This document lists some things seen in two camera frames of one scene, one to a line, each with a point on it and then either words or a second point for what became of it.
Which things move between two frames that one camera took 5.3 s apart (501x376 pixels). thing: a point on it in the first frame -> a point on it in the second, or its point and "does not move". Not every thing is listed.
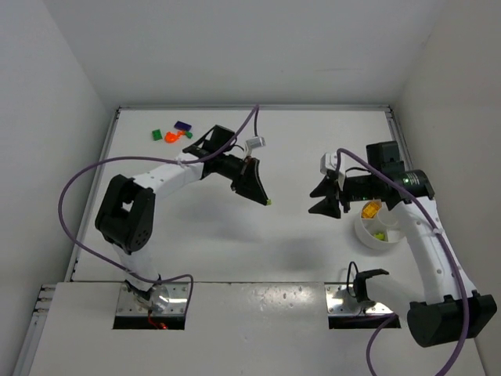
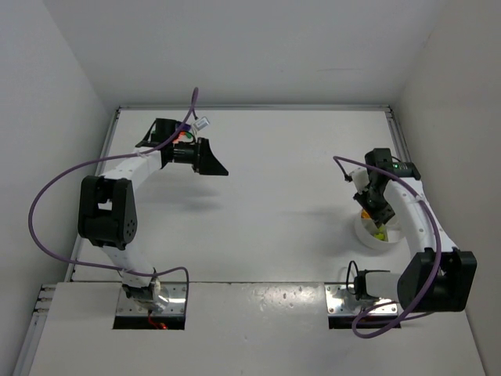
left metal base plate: (130, 304) does not move
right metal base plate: (336, 305) does not move
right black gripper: (340, 192) -> (379, 211)
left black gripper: (243, 174) -> (200, 155)
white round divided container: (377, 228) does not move
